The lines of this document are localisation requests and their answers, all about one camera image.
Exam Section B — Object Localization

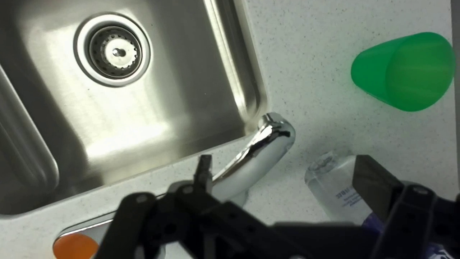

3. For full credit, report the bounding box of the chrome sink faucet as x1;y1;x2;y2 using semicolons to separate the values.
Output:
56;112;297;243

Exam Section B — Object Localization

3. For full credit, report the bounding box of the round metal sink drain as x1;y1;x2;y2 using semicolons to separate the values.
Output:
72;11;154;89

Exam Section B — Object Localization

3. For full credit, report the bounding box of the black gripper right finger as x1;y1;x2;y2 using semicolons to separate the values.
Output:
351;154;460;259

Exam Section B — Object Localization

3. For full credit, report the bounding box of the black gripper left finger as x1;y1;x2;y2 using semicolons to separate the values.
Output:
95;154;270;259

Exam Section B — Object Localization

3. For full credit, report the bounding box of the green plastic cup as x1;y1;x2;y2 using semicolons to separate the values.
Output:
349;30;455;114

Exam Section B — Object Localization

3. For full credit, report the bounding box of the stainless steel sink basin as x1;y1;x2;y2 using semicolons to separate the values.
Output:
0;0;270;217

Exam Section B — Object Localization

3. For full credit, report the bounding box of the small orange plastic object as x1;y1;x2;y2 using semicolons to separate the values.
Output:
52;233;100;259

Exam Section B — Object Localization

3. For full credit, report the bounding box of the clear plastic water bottle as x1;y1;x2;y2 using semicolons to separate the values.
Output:
303;148;385;234

